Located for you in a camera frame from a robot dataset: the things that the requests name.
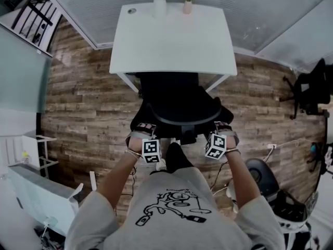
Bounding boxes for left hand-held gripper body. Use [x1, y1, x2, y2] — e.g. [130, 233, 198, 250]
[125, 130, 162, 164]

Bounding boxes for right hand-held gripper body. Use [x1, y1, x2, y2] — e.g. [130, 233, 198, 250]
[204, 130, 239, 160]

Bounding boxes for black mesh office chair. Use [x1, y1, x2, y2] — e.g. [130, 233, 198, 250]
[130, 71, 234, 145]

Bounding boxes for person's left forearm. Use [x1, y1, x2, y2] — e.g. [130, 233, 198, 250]
[96, 151, 143, 210]

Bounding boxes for person's right forearm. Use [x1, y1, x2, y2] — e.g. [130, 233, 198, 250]
[225, 149, 261, 209]

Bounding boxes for black high-back office chair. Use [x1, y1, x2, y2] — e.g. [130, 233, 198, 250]
[279, 58, 333, 120]

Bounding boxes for person's right hand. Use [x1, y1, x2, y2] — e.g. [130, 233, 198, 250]
[214, 121, 236, 152]

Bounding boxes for person's left hand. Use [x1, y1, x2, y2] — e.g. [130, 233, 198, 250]
[128, 122, 157, 153]

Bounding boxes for person's black trousers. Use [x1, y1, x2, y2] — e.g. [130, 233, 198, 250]
[165, 142, 195, 174]

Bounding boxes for black round stool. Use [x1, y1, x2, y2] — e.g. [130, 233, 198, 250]
[246, 158, 280, 203]

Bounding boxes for white table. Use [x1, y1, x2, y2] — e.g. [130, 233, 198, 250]
[89, 170, 97, 192]

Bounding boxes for person's grey printed shirt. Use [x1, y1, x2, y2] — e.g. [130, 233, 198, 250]
[65, 167, 286, 250]

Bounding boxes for white desk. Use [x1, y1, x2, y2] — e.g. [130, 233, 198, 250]
[109, 3, 238, 93]

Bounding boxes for beige wooden table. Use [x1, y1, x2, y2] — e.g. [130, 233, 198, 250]
[317, 102, 333, 113]

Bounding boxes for white metal rack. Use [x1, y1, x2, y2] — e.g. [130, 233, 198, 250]
[22, 135, 58, 179]

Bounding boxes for white radiator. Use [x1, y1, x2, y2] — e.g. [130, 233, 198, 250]
[0, 136, 24, 166]

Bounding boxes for white flower vase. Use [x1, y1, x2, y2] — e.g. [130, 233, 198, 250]
[145, 0, 175, 20]

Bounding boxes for frosted glass door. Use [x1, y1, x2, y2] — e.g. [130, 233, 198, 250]
[0, 26, 53, 114]

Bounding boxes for black metal railing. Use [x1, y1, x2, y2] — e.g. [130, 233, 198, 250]
[4, 0, 63, 53]

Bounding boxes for black floor cable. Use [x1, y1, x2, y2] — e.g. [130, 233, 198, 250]
[129, 165, 137, 195]

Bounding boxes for white power strip with cable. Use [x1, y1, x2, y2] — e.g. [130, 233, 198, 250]
[264, 138, 326, 164]

